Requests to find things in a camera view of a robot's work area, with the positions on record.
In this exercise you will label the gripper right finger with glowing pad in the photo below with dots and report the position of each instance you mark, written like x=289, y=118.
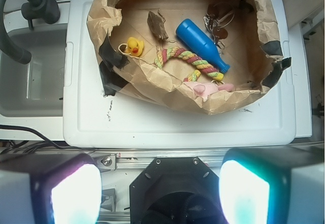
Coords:
x=279, y=184

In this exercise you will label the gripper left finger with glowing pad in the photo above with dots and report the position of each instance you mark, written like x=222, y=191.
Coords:
x=50, y=188

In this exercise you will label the brown wood chip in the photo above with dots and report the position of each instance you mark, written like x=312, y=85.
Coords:
x=156, y=25

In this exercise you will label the white plastic bin lid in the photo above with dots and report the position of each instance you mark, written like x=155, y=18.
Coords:
x=93, y=119

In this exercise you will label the grey sink basin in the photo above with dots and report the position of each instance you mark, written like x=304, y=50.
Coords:
x=35, y=89

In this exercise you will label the pink plush pig toy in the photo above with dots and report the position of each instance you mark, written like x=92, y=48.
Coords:
x=204, y=90

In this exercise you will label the crumpled brown paper bag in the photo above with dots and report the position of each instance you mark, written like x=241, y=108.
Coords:
x=252, y=49

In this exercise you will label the yellow rubber duck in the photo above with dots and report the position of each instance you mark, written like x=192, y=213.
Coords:
x=132, y=47

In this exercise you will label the blue plastic bottle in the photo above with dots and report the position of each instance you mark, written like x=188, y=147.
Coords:
x=199, y=43

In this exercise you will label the bunch of keys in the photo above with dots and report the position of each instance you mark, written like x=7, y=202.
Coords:
x=217, y=18

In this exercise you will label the dark grey faucet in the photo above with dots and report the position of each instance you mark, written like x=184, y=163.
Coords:
x=46, y=10

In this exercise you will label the aluminium rail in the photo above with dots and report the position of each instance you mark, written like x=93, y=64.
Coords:
x=139, y=159

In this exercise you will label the black octagonal mount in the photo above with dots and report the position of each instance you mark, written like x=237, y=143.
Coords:
x=176, y=190

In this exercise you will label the multicolour rope toy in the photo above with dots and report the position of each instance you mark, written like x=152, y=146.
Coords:
x=202, y=66

